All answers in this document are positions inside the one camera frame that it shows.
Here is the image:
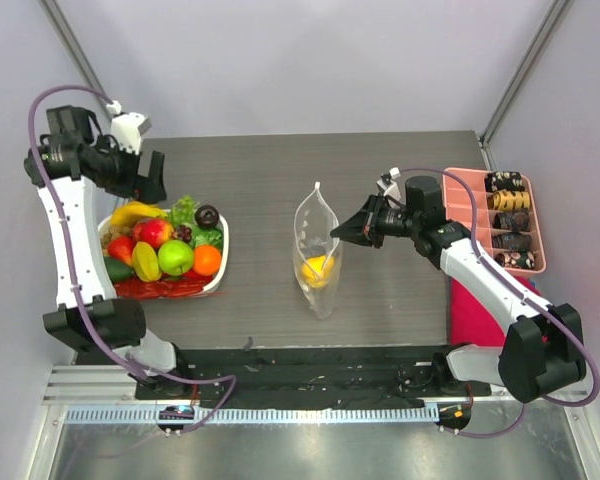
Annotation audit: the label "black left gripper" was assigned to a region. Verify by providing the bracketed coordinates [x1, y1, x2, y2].
[97, 136, 167, 205]

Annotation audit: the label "red yellow apple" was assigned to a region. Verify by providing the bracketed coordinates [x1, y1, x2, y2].
[131, 218, 174, 249]

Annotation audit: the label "clear dotted zip bag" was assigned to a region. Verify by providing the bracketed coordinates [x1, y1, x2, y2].
[293, 181, 342, 319]

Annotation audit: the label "yellow lemon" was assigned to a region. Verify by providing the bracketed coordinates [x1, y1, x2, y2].
[301, 255, 335, 289]

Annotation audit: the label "green apple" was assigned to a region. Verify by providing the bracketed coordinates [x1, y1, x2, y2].
[158, 240, 194, 276]

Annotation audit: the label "yellow star fruit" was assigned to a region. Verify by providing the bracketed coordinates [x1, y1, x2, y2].
[132, 241, 162, 283]

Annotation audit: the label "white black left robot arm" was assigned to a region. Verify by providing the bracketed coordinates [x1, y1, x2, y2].
[24, 102, 193, 399]

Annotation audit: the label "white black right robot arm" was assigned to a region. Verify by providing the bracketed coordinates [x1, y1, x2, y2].
[330, 174, 587, 403]

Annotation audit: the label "yellow bananas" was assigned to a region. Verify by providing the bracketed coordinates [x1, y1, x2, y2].
[110, 201, 167, 228]

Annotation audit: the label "green lettuce leaf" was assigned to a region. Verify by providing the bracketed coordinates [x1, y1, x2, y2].
[168, 195, 224, 250]

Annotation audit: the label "purple grape bunch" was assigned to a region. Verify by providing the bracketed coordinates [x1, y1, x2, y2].
[173, 225, 192, 243]

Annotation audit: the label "white fruit basket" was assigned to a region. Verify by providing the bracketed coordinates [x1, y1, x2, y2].
[98, 203, 229, 300]

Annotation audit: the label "dark green avocado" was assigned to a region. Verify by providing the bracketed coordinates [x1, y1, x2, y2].
[104, 256, 134, 284]

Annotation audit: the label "orange fruit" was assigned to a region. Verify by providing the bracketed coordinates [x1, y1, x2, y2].
[192, 245, 222, 276]

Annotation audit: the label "red chili peppers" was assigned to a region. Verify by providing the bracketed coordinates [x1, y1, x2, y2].
[109, 270, 216, 300]

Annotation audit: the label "black white rolled sock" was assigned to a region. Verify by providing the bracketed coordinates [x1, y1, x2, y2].
[484, 171, 525, 193]

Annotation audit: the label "magenta red cloth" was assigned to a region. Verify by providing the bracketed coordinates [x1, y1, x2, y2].
[448, 277, 541, 349]

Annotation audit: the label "yellow black rolled sock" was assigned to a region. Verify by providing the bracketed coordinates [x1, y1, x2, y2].
[487, 190, 531, 212]

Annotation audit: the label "pink compartment organizer tray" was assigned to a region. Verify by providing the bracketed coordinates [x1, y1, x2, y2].
[443, 167, 546, 278]

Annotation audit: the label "dark grey rolled sock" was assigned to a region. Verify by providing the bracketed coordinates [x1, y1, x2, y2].
[492, 232, 532, 252]

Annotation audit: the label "brown dark rolled sock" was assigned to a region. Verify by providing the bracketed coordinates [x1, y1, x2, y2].
[493, 209, 531, 232]

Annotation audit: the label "floral dark rolled sock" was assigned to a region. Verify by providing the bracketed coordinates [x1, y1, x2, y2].
[494, 251, 536, 271]

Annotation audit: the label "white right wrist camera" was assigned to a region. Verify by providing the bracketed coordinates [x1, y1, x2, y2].
[376, 167, 401, 204]

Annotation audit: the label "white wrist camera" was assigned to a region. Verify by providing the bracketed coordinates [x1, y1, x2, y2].
[110, 112, 151, 156]
[376, 167, 401, 204]

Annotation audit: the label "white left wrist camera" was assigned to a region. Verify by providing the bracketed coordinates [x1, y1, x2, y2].
[110, 112, 151, 156]

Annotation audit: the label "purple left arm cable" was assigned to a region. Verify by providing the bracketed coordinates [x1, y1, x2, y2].
[27, 84, 237, 437]

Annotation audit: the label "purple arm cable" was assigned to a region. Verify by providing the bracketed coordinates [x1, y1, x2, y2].
[27, 84, 237, 437]
[397, 167, 600, 441]

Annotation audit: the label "white slotted cable duct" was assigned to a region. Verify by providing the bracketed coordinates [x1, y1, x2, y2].
[64, 403, 439, 425]

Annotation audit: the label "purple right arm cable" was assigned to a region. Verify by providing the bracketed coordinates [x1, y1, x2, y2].
[397, 167, 600, 441]

